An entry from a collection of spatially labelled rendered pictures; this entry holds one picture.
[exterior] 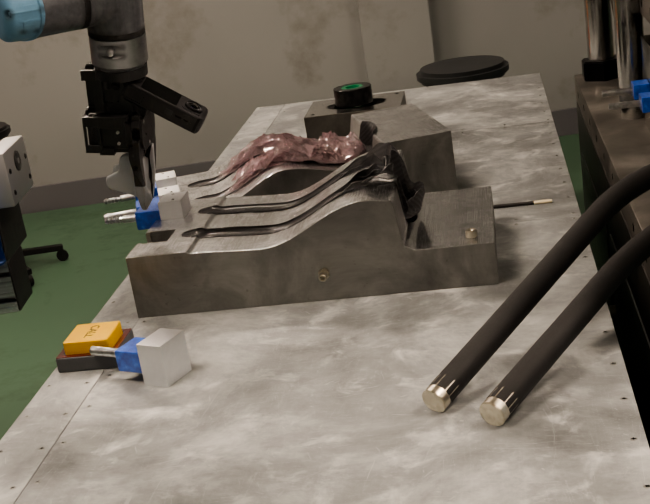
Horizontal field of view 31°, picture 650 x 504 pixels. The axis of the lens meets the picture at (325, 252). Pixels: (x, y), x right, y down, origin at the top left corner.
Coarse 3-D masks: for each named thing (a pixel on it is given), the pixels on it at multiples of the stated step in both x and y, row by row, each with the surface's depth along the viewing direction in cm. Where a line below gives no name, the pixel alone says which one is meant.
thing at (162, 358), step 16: (160, 336) 140; (176, 336) 140; (96, 352) 145; (112, 352) 144; (128, 352) 141; (144, 352) 139; (160, 352) 138; (176, 352) 140; (128, 368) 142; (144, 368) 140; (160, 368) 138; (176, 368) 140; (160, 384) 139
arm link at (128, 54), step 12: (144, 36) 154; (96, 48) 152; (108, 48) 152; (120, 48) 151; (132, 48) 152; (144, 48) 154; (96, 60) 153; (108, 60) 152; (120, 60) 152; (132, 60) 153; (144, 60) 154; (120, 72) 153
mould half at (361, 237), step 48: (384, 192) 156; (432, 192) 178; (480, 192) 175; (192, 240) 163; (240, 240) 162; (288, 240) 156; (336, 240) 155; (384, 240) 155; (432, 240) 157; (480, 240) 154; (144, 288) 161; (192, 288) 160; (240, 288) 159; (288, 288) 159; (336, 288) 158; (384, 288) 157; (432, 288) 156
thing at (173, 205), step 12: (180, 192) 178; (156, 204) 179; (168, 204) 174; (180, 204) 174; (120, 216) 179; (132, 216) 178; (144, 216) 176; (156, 216) 176; (168, 216) 175; (180, 216) 175; (144, 228) 176
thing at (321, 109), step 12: (384, 96) 247; (396, 96) 245; (312, 108) 246; (324, 108) 244; (336, 108) 247; (348, 108) 248; (360, 108) 239; (372, 108) 237; (312, 120) 239; (324, 120) 239; (336, 120) 238; (348, 120) 238; (312, 132) 240; (336, 132) 239; (348, 132) 239
